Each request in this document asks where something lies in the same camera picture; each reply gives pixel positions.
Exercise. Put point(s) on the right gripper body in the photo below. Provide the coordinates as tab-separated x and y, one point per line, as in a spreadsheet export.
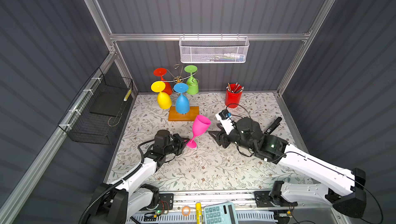
233	138

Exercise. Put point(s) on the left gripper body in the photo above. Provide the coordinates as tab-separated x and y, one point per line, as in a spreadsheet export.
175	146

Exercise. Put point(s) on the pink wine glass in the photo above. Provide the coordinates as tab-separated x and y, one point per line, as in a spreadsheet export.
200	126

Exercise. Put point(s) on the gold rack with wooden base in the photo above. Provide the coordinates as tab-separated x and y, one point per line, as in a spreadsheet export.
194	111

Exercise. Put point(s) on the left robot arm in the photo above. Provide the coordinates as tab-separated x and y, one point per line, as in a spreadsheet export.
118	201

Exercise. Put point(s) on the yellow wine glass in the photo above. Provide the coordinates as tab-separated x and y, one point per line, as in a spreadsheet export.
163	99

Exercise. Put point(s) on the blue wine glass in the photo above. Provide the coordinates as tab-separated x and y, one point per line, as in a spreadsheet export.
182	103

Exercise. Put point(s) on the green wine glass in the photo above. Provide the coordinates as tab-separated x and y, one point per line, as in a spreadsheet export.
192	82

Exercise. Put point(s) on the red-orange wine glass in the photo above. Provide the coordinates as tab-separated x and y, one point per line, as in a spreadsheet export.
160	72

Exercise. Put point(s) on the black stapler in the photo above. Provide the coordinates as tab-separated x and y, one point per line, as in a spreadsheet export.
273	126

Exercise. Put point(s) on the red pen cup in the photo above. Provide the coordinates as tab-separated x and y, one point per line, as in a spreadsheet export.
233	94

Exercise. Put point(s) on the orange rubber band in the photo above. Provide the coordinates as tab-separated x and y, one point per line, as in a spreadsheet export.
186	210

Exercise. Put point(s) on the yellow glue stick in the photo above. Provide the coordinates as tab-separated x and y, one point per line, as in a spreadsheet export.
199	213

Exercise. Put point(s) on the calculator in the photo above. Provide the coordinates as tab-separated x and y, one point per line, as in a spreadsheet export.
223	213

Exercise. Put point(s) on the black wire basket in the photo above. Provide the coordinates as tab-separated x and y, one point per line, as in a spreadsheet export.
101	112

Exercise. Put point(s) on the white wire mesh basket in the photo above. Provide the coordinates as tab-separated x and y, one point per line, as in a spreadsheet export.
221	49

